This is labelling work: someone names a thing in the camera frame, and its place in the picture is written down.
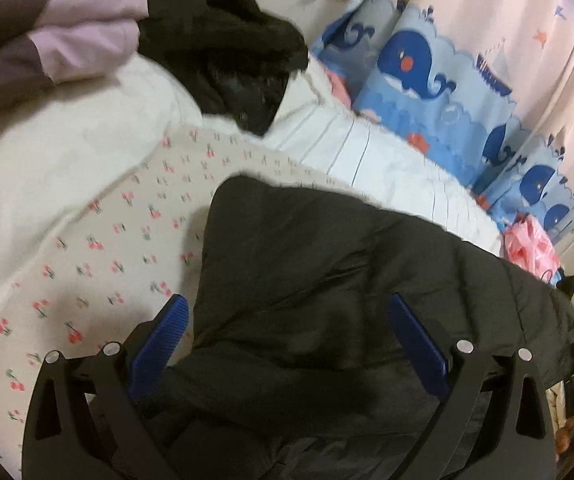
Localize black puffer jacket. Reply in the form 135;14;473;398
142;176;574;479

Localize cherry print bed sheet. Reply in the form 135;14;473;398
0;127;369;476

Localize white pillow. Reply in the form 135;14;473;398
0;55;201;292

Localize white striped quilt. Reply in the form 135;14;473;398
261;58;502;256

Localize blue whale print curtain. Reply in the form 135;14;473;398
312;0;574;243

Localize lavender purple garment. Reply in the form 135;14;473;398
0;0;148;113

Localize black fuzzy garment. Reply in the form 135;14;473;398
138;0;309;136

